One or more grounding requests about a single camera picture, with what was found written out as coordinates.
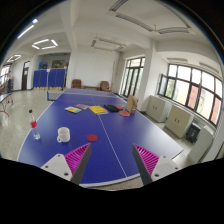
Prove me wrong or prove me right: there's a beige cabinet far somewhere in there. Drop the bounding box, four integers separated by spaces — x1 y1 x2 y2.
146 96 172 123

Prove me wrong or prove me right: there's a brown armchair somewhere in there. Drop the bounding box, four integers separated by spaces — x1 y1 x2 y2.
71 79 82 89
100 81 112 92

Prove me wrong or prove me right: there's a brown wooden door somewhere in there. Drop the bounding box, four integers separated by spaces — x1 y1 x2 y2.
21 61 30 90

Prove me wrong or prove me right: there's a clear plastic water bottle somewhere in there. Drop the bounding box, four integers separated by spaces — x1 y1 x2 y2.
29 109 40 140

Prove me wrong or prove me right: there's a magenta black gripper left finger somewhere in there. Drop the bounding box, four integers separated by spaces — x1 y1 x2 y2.
42 143 91 185

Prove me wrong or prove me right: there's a yellow book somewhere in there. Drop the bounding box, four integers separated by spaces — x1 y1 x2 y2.
89 105 108 115

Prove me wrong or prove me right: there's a folded blue table tennis table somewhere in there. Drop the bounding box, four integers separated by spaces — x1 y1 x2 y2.
33 69 66 87

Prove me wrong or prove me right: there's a black flat pouch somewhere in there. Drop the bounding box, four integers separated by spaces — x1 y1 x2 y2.
104 105 119 112

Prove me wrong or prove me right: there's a brown armchair left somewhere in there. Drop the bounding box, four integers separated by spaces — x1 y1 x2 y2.
71 79 82 89

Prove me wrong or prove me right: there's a grey flat booklet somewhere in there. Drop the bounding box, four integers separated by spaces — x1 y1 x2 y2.
74 104 89 110

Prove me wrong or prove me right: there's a round red coaster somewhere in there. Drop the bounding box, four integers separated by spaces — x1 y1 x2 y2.
86 134 98 142

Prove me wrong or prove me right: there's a brown cardboard box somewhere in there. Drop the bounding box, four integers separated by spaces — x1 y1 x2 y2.
126 95 137 114

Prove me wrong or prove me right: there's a red table tennis paddle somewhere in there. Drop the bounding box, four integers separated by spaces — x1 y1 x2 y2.
115 105 124 110

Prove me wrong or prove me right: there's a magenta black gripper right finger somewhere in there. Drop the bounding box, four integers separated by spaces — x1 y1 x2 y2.
132 144 180 186

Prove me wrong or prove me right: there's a black waste bin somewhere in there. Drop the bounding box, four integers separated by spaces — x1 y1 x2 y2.
186 123 201 143

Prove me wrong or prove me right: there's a colourful small book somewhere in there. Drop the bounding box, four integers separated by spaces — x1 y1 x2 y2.
65 106 81 114

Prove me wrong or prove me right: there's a white ceramic mug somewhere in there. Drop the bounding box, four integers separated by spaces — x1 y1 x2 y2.
57 127 70 143

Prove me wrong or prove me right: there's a beige cabinet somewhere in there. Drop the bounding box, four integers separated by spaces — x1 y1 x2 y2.
146 96 172 123
165 105 194 138

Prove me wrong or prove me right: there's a beige cabinet near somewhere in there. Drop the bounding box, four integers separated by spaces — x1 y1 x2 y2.
165 105 194 138

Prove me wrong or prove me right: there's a brown armchair right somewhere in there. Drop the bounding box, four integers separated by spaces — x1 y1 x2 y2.
100 81 112 92

